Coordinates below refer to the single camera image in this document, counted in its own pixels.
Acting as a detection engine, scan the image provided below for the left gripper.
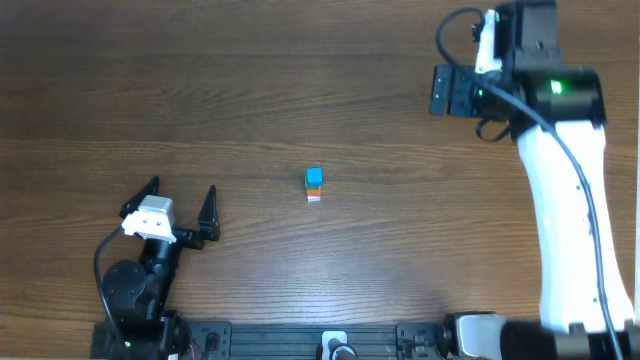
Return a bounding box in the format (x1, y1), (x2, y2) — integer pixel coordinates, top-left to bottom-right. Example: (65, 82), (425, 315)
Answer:
(119, 175), (222, 251)

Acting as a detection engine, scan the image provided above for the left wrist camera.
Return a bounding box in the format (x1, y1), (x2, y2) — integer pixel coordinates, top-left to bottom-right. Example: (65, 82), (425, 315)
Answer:
(121, 195), (178, 245)

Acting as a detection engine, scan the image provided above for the mounting rail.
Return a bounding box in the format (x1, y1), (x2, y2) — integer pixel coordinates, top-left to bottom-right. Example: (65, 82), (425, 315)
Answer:
(91, 320), (451, 360)

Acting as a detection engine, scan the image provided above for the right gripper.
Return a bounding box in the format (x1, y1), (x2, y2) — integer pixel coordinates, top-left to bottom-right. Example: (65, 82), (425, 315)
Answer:
(429, 64), (484, 118)

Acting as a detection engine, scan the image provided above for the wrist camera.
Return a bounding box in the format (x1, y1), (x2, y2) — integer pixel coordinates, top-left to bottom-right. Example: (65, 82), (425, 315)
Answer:
(473, 8), (503, 75)
(121, 195), (178, 245)

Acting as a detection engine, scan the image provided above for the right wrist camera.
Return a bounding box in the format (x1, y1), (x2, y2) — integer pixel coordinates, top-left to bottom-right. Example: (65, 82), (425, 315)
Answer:
(473, 8), (503, 75)

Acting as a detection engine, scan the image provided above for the black cable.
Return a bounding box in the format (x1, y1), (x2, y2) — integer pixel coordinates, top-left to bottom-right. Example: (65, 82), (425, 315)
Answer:
(434, 6), (626, 360)
(92, 225), (126, 351)

